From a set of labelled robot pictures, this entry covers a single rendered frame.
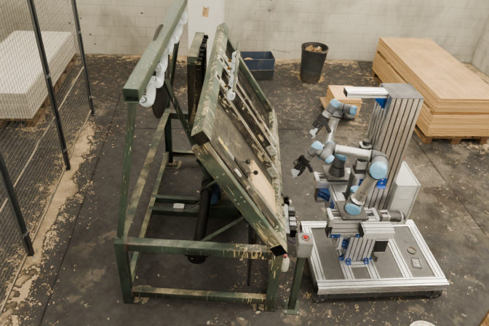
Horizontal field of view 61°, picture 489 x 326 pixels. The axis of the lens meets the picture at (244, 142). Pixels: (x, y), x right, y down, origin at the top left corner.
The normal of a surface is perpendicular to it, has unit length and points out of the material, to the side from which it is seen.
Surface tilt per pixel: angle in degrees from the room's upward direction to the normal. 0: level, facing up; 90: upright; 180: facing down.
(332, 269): 0
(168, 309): 0
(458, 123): 90
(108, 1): 90
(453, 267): 0
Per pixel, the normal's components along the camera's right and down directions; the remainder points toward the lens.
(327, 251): 0.06, -0.83
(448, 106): 0.08, 0.57
